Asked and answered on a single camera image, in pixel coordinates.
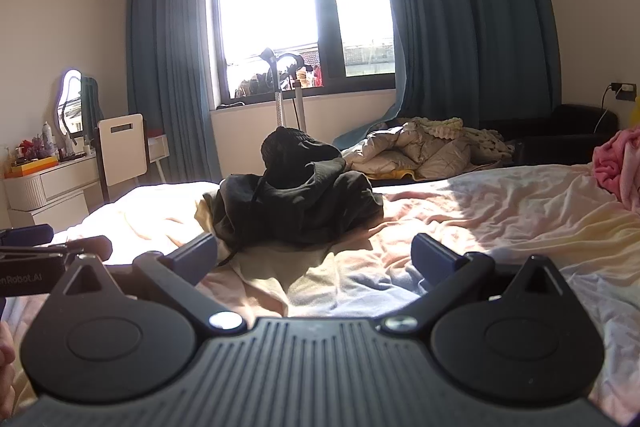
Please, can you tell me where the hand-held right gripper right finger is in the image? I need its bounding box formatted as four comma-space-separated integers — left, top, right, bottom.
380, 233, 576, 333

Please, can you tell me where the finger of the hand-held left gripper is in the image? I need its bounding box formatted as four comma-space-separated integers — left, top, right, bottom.
0, 224, 54, 249
60, 235, 114, 264

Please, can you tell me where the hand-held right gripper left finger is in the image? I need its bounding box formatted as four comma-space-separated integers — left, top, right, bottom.
50, 232, 246, 333

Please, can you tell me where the dark grey garment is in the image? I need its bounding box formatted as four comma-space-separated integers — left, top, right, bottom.
202, 157, 386, 268

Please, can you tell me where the black fuzzy garment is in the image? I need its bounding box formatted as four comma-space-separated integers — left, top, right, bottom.
260, 127, 344, 190

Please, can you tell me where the person's left hand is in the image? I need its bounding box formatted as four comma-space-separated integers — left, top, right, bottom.
0, 322, 17, 408

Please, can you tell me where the white dressing table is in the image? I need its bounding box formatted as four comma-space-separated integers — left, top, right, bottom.
2, 154, 101, 228

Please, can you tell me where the orange box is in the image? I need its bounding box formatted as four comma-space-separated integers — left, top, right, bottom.
11, 157, 60, 174

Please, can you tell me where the bed with pale sheet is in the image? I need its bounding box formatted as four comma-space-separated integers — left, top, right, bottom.
15, 162, 640, 427

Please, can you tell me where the cluster of small cosmetics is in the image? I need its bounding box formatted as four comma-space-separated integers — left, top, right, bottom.
5, 137, 57, 164

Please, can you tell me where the yellow cloth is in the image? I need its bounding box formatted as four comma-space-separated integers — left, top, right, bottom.
362, 168, 426, 184

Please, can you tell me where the white chair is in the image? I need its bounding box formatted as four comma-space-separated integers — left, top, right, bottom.
95, 113, 148, 202

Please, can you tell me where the beige quilted comforter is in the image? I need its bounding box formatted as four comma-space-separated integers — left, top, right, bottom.
345, 119, 473, 180

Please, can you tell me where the cream knit blanket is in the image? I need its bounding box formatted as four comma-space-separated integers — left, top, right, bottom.
420, 116, 516, 164

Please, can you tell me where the wavy framed mirror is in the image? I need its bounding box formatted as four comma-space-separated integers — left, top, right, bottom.
52, 69, 83, 140

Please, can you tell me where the dark hanging cloth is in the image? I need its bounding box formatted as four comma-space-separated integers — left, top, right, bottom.
80, 77, 104, 142

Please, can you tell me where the garment steamer stand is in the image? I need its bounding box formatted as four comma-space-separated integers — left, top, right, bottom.
259, 48, 313, 132

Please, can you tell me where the black sofa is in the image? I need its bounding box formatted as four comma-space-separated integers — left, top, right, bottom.
480, 104, 621, 168

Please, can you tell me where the narrow blue curtain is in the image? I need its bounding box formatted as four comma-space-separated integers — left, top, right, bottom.
125, 0, 223, 184

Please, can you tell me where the pink fleece garment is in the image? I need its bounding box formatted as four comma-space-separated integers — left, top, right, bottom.
592, 127, 640, 215

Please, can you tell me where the wide blue curtain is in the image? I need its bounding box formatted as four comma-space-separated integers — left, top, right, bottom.
332, 0, 563, 150

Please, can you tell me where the dark framed window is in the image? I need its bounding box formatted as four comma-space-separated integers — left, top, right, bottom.
205, 0, 401, 110

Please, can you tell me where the charger cable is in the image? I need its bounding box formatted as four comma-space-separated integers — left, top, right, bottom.
592, 86, 618, 132

